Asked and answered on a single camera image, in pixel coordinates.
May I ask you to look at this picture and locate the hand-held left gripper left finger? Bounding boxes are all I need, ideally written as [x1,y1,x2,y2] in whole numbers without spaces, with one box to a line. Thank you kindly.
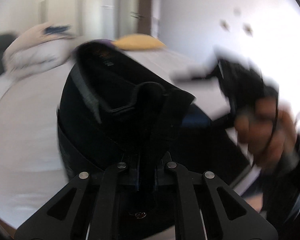
[14,152,143,240]

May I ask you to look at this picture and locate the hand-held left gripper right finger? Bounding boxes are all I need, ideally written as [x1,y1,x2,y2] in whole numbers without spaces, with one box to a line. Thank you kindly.
[154,151,278,240]

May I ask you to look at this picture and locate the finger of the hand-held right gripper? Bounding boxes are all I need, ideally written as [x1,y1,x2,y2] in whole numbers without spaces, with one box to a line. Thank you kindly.
[172,64,219,82]

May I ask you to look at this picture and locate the black denim pants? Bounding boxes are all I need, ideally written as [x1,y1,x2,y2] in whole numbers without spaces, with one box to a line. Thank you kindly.
[56,39,251,233]

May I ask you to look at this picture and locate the person's right forearm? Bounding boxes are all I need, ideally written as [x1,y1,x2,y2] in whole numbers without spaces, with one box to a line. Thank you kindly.
[261,110,300,240]

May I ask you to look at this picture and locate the person's right hand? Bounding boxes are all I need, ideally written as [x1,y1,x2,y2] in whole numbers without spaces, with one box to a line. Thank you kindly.
[234,97,300,176]

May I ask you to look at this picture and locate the yellow cushion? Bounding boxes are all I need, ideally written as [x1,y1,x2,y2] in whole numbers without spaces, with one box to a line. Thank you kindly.
[114,34,167,51]

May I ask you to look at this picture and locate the brown wooden door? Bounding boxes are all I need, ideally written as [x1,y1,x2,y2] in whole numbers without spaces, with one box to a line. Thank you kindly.
[129,0,163,39]

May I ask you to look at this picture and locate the purple cushion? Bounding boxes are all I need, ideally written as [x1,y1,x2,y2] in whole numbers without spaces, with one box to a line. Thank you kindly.
[72,39,115,55]

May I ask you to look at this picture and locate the bed with white sheet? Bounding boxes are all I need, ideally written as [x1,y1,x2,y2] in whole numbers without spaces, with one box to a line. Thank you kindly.
[0,47,250,230]

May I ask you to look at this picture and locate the white wardrobe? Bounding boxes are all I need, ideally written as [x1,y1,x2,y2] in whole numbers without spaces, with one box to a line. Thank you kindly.
[27,0,120,38]

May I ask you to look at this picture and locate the blue folded cloth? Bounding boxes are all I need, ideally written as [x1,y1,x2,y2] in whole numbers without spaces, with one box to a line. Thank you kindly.
[44,24,72,35]

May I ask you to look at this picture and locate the folded beige duvet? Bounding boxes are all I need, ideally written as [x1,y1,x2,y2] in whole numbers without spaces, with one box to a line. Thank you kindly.
[2,22,77,77]

